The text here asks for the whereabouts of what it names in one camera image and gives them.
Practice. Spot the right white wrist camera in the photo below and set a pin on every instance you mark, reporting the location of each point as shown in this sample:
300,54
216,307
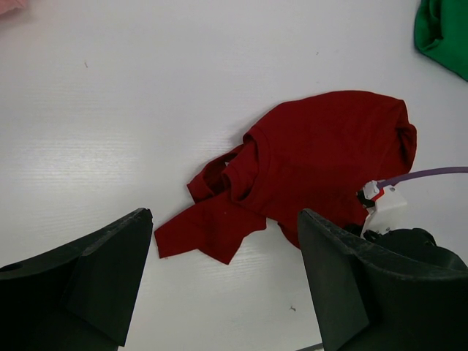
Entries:
385,206

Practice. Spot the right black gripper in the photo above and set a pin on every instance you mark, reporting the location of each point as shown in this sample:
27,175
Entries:
400,250

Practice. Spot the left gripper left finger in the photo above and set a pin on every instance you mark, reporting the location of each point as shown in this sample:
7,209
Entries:
80,295

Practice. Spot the pink t shirt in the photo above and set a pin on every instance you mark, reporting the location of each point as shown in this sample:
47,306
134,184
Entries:
10,5

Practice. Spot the folded green t shirt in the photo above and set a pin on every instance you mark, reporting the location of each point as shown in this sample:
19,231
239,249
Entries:
440,33

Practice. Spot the dark red t shirt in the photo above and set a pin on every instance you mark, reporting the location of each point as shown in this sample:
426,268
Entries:
314,153

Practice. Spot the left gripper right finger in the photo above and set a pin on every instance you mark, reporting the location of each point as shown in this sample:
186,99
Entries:
359,307

